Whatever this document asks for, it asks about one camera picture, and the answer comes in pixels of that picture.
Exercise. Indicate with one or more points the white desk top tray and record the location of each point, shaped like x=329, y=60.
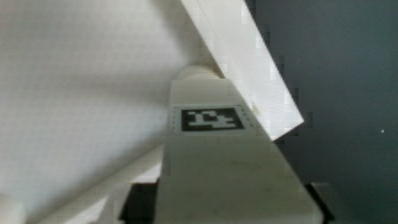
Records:
x=91, y=55

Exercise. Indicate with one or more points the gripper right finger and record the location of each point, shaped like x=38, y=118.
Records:
x=329, y=202

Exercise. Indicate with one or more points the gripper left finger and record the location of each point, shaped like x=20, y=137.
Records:
x=137, y=213

